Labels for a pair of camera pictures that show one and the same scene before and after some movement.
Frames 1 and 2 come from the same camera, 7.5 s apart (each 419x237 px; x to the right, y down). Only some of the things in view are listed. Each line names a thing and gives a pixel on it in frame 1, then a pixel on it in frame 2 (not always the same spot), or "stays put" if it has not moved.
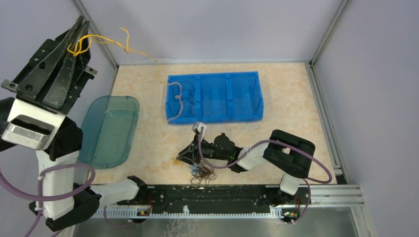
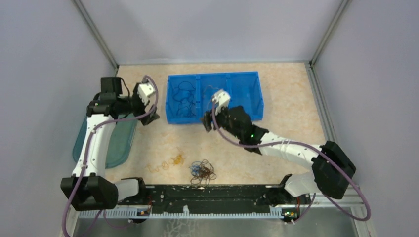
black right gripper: (190, 154) to (207, 118)
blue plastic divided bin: (215, 97) stays put
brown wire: (204, 172) stays put
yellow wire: (82, 43) to (208, 103)
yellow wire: (165, 166) stays put
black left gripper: (53, 76) to (142, 112)
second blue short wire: (195, 169) stays put
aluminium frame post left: (93, 27) stays put
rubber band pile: (182, 93) stays put
